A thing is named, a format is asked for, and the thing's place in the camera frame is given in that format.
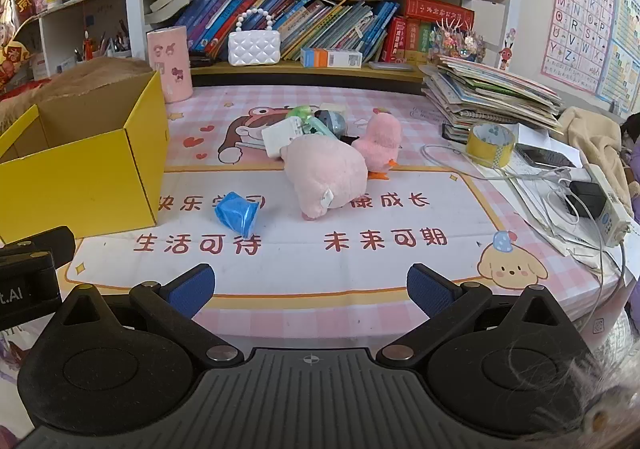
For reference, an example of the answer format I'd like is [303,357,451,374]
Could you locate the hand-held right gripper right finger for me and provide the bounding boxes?
[376,263,577,371]

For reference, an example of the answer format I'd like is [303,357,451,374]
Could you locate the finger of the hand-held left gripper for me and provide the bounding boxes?
[0,225,76,260]

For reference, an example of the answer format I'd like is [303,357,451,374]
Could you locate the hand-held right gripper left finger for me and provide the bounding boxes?
[47,264,245,371]

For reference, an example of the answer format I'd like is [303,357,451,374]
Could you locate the yellow cardboard box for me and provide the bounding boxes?
[0,56,170,242]

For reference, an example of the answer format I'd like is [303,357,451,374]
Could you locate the blue plastic wrapper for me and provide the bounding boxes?
[215,192,261,239]

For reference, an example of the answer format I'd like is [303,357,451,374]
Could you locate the large pink plush toy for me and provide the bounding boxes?
[282,134,382,221]

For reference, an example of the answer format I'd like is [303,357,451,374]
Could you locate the small pink duck plush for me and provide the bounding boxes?
[350,112,403,180]

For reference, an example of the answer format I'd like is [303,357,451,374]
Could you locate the white plastic block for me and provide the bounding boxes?
[261,118,306,159]

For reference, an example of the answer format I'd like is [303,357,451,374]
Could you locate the green plush toy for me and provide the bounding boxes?
[287,105,326,122]

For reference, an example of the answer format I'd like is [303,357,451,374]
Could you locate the orange cat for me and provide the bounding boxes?
[0,56,153,132]

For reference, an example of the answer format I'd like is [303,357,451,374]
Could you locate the yellow tape roll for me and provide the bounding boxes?
[465,122,515,169]

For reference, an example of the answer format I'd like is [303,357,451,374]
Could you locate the grey smartphone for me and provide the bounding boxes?
[515,143,578,169]

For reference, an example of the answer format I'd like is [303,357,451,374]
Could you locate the black power adapter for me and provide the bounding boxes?
[565,180,607,219]

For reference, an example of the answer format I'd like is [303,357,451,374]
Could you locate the grey round toy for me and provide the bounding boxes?
[314,110,351,136]

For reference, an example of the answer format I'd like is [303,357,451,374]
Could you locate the mint green handheld fan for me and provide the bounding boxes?
[302,116,337,136]

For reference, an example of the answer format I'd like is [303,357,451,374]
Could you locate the white power strip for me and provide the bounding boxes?
[582,163,633,247]

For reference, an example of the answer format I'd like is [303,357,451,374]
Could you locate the white side shelf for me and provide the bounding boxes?
[15,0,146,80]

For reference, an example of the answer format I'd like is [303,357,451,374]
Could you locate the stack of booklets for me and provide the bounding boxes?
[419,54,566,140]

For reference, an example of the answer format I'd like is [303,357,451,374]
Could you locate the bunch of pens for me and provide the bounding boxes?
[75,19,132,62]

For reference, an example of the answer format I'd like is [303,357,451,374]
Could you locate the pink printed tumbler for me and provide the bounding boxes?
[146,26,194,104]

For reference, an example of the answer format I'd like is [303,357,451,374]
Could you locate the grey fluffy fur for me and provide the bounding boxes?
[505,329,640,442]

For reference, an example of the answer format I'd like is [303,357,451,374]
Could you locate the beige cloth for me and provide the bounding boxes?
[557,106,636,210]

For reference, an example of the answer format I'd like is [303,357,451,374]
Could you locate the red gold festive decoration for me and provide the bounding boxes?
[0,0,38,95]

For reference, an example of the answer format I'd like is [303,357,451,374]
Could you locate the wooden bookshelf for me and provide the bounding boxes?
[125,0,516,97]

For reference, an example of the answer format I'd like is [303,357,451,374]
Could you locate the green standing dictionary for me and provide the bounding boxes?
[418,23,435,64]

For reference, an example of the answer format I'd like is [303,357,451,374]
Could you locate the red standing dictionary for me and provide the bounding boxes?
[404,22,421,64]
[386,16,407,62]

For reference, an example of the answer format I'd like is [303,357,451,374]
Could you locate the colourful hair clip display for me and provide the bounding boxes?
[429,14,485,64]

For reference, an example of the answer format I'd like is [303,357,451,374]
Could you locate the orange blue white carton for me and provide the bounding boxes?
[300,48,363,69]

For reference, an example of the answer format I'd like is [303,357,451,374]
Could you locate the red flat-lying book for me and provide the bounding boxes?
[402,0,475,27]

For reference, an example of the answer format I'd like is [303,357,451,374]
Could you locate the row of leaning books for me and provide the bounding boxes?
[172,0,401,62]

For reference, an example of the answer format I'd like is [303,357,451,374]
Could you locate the white cable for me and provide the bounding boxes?
[420,143,626,330]

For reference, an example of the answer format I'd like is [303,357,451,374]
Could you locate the white quilted pearl-handle handbag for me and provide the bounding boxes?
[228,8,282,66]

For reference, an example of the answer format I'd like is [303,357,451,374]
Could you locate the blue chart wall poster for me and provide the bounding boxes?
[597,0,640,115]

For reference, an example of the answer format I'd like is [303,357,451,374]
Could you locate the pink alphabet wall poster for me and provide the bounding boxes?
[540,0,618,95]

